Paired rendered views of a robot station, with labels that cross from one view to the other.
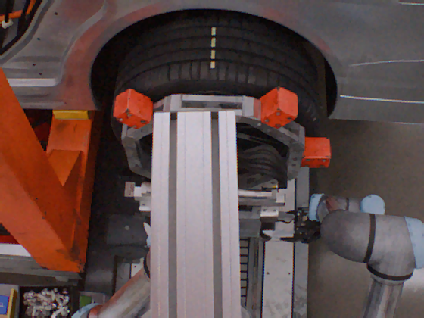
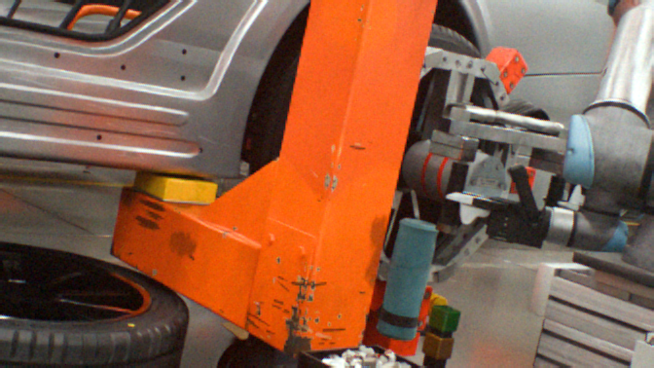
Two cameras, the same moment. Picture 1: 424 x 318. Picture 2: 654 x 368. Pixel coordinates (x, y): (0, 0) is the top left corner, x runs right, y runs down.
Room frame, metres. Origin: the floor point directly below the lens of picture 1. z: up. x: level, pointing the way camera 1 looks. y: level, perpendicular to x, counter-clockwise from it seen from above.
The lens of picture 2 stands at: (-0.54, 1.91, 1.04)
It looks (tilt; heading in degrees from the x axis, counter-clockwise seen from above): 7 degrees down; 313
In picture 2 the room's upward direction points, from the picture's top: 12 degrees clockwise
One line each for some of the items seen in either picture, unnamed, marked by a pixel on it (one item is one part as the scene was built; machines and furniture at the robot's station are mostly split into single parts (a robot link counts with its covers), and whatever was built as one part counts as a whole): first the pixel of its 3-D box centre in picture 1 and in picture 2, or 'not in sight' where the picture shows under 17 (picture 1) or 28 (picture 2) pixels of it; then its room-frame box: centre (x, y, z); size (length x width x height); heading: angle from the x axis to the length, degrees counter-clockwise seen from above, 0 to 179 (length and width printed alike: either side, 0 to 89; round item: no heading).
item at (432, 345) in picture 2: not in sight; (438, 345); (0.49, 0.43, 0.59); 0.04 x 0.04 x 0.04; 85
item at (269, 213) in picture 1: (269, 204); (552, 160); (0.70, -0.15, 0.93); 0.09 x 0.05 x 0.05; 175
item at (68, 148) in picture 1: (67, 143); (218, 209); (1.05, 0.51, 0.69); 0.52 x 0.17 x 0.35; 175
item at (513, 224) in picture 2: not in sight; (517, 221); (0.59, 0.10, 0.80); 0.12 x 0.08 x 0.09; 39
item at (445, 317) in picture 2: (86, 302); (444, 318); (0.49, 0.43, 0.64); 0.04 x 0.04 x 0.04; 85
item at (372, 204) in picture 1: (365, 212); not in sight; (0.65, -0.43, 0.95); 0.11 x 0.08 x 0.11; 80
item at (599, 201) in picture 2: not in sight; (615, 188); (0.46, 0.00, 0.91); 0.11 x 0.08 x 0.11; 27
